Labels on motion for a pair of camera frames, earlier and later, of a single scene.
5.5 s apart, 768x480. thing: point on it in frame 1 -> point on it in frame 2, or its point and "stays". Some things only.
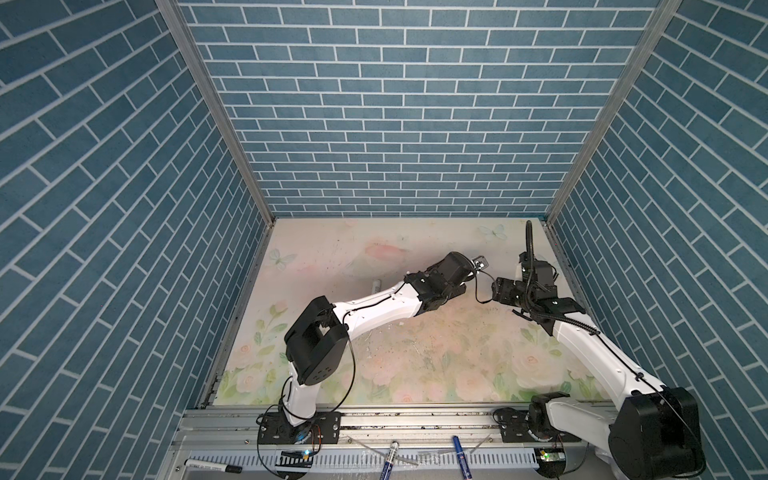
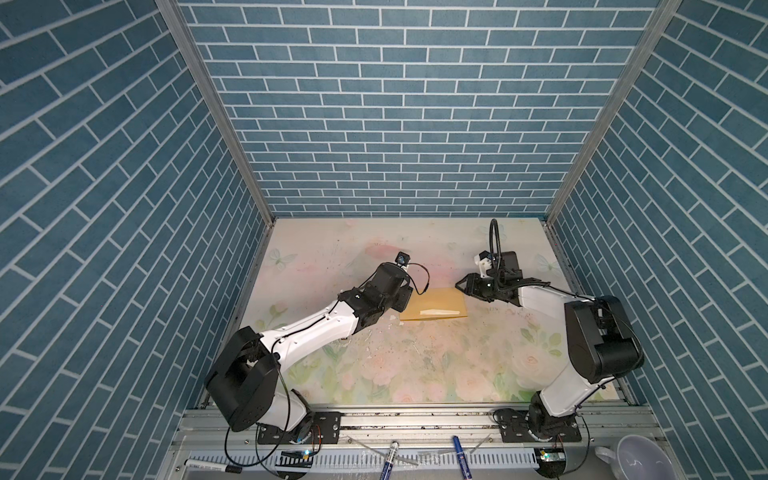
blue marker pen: [461, 457] stays
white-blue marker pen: [389, 462] stays
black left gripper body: [452, 292] -> [399, 300]
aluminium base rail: [424, 442] stays
